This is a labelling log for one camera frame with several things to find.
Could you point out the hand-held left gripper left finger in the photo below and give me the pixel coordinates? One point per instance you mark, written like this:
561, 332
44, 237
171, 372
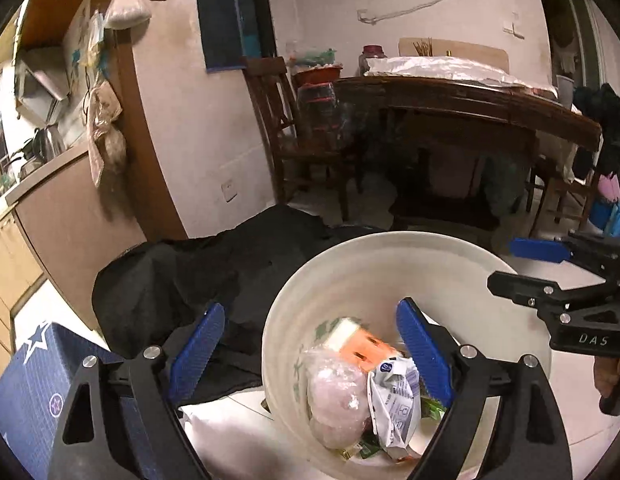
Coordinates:
197, 352

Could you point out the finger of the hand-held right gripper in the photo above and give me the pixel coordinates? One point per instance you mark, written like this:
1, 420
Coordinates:
520, 287
535, 251

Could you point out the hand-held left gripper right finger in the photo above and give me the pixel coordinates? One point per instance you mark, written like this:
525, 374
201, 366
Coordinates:
422, 350

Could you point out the white packet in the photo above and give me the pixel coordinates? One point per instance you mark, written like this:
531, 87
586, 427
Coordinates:
395, 400

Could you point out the orange carton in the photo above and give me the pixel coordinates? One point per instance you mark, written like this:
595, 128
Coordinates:
365, 347

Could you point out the translucent plastic bag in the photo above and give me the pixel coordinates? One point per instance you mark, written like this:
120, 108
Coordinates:
335, 390

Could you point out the white plastic bucket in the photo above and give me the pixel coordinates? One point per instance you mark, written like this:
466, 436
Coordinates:
340, 280

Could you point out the person's right hand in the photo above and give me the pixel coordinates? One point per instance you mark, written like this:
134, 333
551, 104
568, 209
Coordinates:
607, 375

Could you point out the black cloth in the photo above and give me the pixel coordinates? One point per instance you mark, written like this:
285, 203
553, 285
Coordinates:
199, 270

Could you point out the hanging dark clothes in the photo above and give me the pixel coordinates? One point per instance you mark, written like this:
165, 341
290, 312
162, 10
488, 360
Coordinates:
605, 120

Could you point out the blue checked tablecloth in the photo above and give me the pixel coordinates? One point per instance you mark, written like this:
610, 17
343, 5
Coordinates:
34, 385

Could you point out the large wooden table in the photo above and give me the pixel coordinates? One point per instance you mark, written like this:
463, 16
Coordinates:
440, 105

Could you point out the white plastic sheet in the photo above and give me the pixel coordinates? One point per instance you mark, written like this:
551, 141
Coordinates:
440, 71

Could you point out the light wooden board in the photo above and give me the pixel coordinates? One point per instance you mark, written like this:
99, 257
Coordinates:
470, 51

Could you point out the beige hanging bags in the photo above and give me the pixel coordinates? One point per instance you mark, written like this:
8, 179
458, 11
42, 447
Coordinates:
107, 135

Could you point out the jar with red lid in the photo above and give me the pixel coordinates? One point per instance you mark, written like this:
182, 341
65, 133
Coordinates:
371, 60

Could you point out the steel kettle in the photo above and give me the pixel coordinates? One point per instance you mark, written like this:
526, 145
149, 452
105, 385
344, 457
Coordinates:
48, 144

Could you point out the wooden chair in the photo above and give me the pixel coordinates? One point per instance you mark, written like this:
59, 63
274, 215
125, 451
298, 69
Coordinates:
270, 105

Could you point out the dark plastic container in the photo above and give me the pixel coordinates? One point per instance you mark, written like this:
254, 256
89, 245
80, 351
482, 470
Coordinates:
317, 110

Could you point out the red flower pot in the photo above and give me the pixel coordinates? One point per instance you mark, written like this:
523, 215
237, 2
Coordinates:
317, 76

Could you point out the metal range hood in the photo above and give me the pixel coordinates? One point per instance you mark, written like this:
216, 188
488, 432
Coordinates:
39, 80

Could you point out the yellow hanging plastic bag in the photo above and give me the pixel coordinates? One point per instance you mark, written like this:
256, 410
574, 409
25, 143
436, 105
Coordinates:
97, 40

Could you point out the dark window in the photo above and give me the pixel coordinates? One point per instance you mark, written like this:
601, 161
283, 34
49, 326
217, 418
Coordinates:
234, 15

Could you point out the white hanging plastic bag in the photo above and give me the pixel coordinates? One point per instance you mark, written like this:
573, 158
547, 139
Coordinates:
127, 7

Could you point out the wall socket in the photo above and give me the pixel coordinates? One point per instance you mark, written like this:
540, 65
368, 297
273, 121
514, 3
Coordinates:
229, 190

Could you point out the beige wall cabinet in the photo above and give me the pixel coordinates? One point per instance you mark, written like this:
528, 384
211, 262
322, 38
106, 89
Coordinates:
54, 5

